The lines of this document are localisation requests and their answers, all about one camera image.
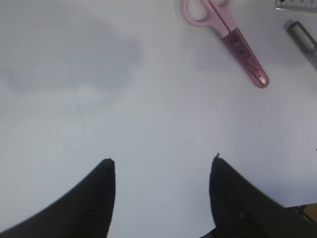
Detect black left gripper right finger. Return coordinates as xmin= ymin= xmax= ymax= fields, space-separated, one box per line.
xmin=209 ymin=155 xmax=317 ymax=238

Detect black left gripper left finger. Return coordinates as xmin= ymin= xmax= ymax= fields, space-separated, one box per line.
xmin=0 ymin=159 xmax=116 ymax=238

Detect silver glitter pen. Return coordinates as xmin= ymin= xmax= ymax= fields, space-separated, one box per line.
xmin=283 ymin=19 xmax=317 ymax=70

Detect clear plastic ruler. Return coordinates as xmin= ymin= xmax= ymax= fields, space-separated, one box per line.
xmin=275 ymin=0 xmax=317 ymax=13

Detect pink purple safety scissors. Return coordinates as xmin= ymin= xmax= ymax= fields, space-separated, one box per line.
xmin=180 ymin=0 xmax=269 ymax=89

